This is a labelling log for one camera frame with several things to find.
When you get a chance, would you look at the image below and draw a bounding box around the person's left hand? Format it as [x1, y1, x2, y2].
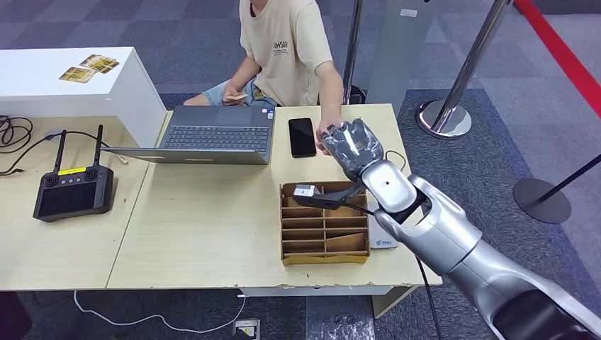
[315, 117, 344, 156]

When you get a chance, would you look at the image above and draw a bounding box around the person's right hand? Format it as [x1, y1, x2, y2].
[221, 83, 248, 106]

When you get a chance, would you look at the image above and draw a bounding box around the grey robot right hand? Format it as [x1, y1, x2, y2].
[320, 117, 385, 183]

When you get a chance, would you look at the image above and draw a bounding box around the person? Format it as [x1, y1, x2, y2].
[183, 0, 346, 156]

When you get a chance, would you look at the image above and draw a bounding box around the grey white card reader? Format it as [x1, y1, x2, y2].
[367, 201, 400, 251]

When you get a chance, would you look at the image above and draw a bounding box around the wooden compartment card organiser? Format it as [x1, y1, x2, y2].
[280, 181, 371, 268]

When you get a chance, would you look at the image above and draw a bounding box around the black smartphone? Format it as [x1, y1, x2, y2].
[288, 118, 318, 159]

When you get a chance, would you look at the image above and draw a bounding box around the grey open laptop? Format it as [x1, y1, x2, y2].
[99, 105, 277, 166]

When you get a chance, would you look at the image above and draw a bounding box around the chrome stanchion with round base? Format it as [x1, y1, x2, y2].
[415, 0, 512, 140]

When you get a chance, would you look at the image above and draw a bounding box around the white box cabinet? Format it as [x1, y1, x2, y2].
[0, 46, 168, 149]

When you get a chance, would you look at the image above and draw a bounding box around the black remote controller with antennas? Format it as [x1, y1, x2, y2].
[33, 124, 115, 223]

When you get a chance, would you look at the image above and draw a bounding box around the black stanchion with flat base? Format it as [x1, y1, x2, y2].
[512, 152, 601, 225]

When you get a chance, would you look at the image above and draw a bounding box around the metal floor socket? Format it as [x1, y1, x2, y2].
[233, 319, 261, 340]

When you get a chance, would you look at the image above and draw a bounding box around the red floor strip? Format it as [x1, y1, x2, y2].
[512, 0, 601, 118]

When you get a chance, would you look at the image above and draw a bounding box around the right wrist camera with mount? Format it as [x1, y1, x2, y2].
[293, 181, 372, 211]

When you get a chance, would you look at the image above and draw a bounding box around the chrome post with dark base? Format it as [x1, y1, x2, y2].
[339, 0, 366, 106]

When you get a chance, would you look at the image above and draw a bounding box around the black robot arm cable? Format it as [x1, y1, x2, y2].
[344, 149, 443, 340]

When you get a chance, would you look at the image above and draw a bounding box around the coiled black cable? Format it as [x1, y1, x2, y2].
[0, 115, 34, 154]

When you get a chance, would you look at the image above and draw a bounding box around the long black cable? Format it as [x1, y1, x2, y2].
[0, 130, 111, 178]

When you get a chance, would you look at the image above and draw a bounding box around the white floor cable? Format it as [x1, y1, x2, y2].
[72, 290, 247, 334]

